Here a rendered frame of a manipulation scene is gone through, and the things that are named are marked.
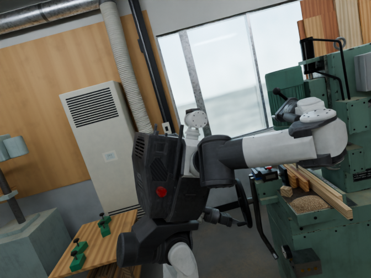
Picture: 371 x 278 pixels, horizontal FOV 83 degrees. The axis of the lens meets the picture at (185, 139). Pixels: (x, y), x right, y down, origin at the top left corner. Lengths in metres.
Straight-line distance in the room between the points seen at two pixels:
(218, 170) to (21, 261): 2.20
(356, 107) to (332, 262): 0.79
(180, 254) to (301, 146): 0.57
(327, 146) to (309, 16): 2.29
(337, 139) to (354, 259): 0.96
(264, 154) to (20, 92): 2.56
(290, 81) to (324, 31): 1.70
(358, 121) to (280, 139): 0.68
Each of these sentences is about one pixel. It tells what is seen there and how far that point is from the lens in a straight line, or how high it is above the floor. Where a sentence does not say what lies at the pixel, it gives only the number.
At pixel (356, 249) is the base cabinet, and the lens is 1.46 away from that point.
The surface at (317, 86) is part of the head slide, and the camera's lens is 1.23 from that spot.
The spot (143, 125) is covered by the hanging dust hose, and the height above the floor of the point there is 1.31.
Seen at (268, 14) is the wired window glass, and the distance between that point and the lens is 2.76.
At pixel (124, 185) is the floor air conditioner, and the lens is 2.27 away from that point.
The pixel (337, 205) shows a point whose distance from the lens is 1.08.
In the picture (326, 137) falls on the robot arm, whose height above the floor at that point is 1.33.
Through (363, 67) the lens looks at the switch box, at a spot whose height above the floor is 1.43.
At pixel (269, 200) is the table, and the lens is 1.25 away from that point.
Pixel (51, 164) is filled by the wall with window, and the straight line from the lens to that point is 2.78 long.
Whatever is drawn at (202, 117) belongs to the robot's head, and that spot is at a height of 1.42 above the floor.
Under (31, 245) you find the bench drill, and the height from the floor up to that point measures 0.62.
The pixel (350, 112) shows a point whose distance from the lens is 1.18.
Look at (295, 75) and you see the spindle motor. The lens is 1.16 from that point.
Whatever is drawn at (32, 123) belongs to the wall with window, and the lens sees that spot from 2.77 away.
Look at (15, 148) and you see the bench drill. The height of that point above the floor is 1.44.
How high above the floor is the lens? 1.52
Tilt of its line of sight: 12 degrees down
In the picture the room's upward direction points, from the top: 15 degrees counter-clockwise
